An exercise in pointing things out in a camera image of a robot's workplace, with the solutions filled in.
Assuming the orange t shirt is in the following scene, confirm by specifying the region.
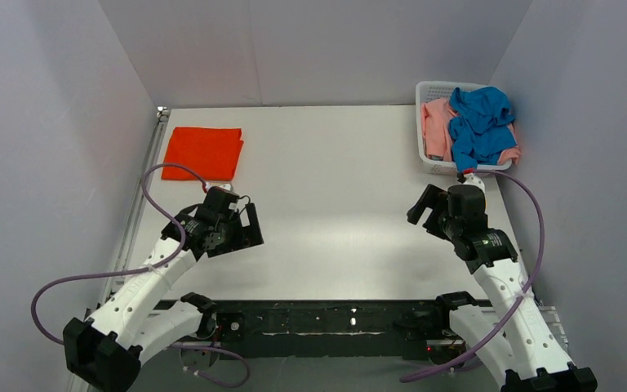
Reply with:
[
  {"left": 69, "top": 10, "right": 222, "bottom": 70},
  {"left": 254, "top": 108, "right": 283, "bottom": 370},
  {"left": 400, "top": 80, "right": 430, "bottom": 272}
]
[{"left": 163, "top": 127, "right": 244, "bottom": 182}]

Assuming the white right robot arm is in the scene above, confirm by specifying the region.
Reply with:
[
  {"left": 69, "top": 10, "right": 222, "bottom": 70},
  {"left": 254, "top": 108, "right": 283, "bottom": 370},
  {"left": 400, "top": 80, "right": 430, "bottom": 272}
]
[{"left": 405, "top": 184, "right": 598, "bottom": 391}]

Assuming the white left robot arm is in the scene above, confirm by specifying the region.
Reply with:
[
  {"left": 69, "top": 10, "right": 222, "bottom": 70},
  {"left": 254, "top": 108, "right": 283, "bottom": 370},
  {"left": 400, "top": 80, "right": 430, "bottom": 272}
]
[{"left": 63, "top": 203, "right": 263, "bottom": 391}]

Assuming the blue t shirt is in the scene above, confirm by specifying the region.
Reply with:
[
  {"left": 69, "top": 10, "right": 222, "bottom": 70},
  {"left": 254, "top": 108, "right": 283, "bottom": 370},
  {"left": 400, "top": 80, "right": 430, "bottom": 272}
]
[{"left": 447, "top": 87, "right": 521, "bottom": 172}]

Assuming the pink t shirt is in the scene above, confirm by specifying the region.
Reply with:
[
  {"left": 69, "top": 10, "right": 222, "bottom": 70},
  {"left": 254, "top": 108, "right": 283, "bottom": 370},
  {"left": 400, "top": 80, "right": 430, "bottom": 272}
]
[{"left": 420, "top": 97, "right": 521, "bottom": 167}]

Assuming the white plastic laundry basket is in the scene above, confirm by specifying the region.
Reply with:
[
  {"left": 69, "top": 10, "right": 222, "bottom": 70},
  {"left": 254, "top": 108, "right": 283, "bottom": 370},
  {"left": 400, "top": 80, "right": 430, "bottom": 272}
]
[{"left": 416, "top": 81, "right": 522, "bottom": 175}]

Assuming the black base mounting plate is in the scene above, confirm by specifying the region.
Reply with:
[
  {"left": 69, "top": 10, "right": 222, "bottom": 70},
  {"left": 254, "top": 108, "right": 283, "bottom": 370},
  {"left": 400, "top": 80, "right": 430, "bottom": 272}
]
[{"left": 162, "top": 299, "right": 504, "bottom": 361}]

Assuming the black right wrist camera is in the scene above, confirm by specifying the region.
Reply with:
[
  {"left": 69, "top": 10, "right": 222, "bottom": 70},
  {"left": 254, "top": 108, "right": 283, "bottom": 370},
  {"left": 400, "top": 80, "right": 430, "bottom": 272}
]
[{"left": 447, "top": 173, "right": 486, "bottom": 222}]

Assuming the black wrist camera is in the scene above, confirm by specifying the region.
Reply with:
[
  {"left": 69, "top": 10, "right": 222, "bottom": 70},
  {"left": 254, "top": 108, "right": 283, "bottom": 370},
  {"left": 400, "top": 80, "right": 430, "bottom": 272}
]
[
  {"left": 447, "top": 173, "right": 486, "bottom": 222},
  {"left": 202, "top": 186, "right": 240, "bottom": 217}
]

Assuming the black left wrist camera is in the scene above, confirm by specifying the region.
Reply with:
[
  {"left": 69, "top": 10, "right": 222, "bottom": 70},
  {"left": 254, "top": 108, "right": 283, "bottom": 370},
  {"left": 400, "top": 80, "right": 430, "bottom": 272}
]
[{"left": 202, "top": 186, "right": 240, "bottom": 217}]

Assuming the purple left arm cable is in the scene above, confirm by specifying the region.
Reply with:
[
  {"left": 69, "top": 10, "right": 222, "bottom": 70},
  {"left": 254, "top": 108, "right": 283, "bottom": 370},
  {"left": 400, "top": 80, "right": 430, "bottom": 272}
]
[{"left": 30, "top": 163, "right": 251, "bottom": 389}]

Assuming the aluminium frame rail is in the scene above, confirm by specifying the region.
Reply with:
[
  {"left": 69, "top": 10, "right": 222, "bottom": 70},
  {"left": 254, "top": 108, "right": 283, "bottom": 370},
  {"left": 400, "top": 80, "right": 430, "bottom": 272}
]
[{"left": 67, "top": 107, "right": 171, "bottom": 392}]

